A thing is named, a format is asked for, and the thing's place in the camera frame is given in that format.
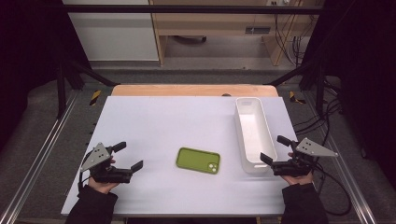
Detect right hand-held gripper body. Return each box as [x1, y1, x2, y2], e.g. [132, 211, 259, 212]
[270, 137, 339, 177]

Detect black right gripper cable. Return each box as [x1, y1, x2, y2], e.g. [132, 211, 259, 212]
[313, 161, 353, 217]

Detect white cabinet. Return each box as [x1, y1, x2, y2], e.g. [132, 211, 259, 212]
[62, 0, 160, 63]

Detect wooden desk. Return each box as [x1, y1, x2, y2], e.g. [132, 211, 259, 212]
[148, 0, 313, 67]

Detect black horizontal frame bar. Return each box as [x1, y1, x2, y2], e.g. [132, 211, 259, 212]
[64, 4, 325, 15]

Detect wooden table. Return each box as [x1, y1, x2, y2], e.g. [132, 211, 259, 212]
[111, 84, 279, 98]

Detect person's right hand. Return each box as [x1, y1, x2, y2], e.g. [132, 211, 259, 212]
[280, 151, 314, 187]

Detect aluminium rail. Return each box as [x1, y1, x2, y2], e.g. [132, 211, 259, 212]
[0, 92, 79, 224]
[322, 134, 378, 224]

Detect black floor cables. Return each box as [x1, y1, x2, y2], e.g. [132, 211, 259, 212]
[293, 76, 344, 147]

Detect green phone case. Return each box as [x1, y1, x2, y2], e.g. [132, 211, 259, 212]
[175, 147, 221, 175]

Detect white table mat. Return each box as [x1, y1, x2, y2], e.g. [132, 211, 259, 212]
[60, 95, 326, 217]

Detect person's left hand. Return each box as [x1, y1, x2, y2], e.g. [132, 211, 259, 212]
[88, 157, 121, 195]

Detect black curtain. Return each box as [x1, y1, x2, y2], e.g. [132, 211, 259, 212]
[303, 0, 396, 181]
[0, 0, 92, 153]

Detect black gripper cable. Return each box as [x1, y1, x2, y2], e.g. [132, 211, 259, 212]
[313, 161, 353, 217]
[78, 169, 92, 192]

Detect white plastic bin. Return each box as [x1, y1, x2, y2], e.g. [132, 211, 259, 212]
[234, 96, 278, 175]

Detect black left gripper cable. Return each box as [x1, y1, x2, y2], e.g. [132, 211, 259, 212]
[78, 169, 92, 192]

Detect grey power strip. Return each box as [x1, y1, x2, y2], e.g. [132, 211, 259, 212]
[245, 26, 272, 35]

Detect hanging black cables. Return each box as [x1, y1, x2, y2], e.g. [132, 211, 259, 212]
[273, 12, 309, 67]

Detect black frame strut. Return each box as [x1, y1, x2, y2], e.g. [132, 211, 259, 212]
[56, 58, 121, 119]
[263, 58, 328, 117]

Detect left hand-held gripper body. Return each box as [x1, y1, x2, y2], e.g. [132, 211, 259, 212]
[78, 141, 134, 185]

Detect yellow black tape strip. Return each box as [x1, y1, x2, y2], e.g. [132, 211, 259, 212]
[89, 89, 103, 107]
[288, 90, 308, 105]

